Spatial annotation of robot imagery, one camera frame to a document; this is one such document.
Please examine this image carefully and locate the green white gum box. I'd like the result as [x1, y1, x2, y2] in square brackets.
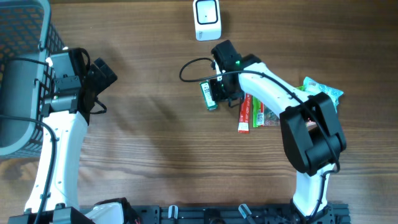
[200, 81, 218, 111]

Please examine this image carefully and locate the red snack stick packet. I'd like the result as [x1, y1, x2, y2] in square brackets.
[238, 94, 251, 134]

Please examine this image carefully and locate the green snack bag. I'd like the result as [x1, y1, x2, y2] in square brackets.
[251, 85, 305, 128]

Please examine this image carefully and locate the teal tissue packet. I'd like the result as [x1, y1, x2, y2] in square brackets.
[303, 77, 344, 111]

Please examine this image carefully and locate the small orange candy box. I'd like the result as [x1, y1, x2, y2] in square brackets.
[305, 119, 317, 129]

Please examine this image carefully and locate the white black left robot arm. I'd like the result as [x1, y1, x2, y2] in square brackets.
[8, 48, 141, 223]

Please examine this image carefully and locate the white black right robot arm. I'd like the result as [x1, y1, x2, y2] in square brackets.
[211, 40, 346, 222]

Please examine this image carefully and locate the white barcode scanner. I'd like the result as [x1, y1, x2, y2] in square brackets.
[192, 0, 222, 41]

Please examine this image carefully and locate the dark grey mesh basket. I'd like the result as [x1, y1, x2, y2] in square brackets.
[1, 0, 65, 159]

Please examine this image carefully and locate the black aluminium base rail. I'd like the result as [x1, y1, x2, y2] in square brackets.
[130, 202, 351, 224]

